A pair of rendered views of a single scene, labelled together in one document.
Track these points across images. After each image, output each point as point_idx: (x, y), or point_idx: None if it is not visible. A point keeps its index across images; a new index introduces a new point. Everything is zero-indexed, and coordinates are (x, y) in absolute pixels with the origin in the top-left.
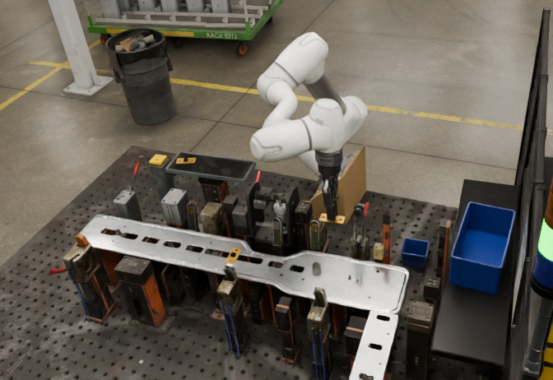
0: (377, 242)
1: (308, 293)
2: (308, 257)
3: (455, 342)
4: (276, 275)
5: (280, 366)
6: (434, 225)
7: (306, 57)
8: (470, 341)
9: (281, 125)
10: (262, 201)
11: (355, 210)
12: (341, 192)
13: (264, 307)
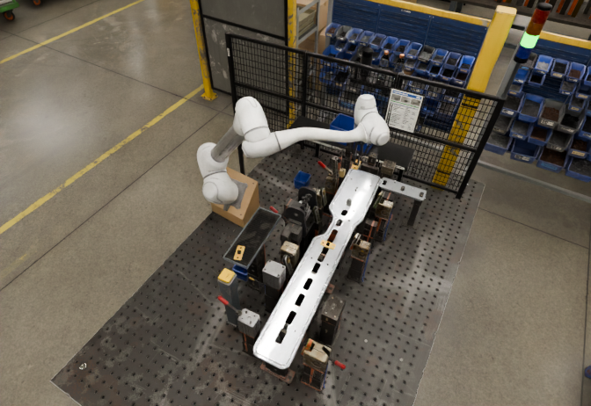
0: (280, 198)
1: (365, 209)
2: (335, 206)
3: (404, 159)
4: (349, 223)
5: (372, 257)
6: (274, 171)
7: (263, 112)
8: (403, 155)
9: (377, 119)
10: (307, 206)
11: (339, 159)
12: (257, 192)
13: None
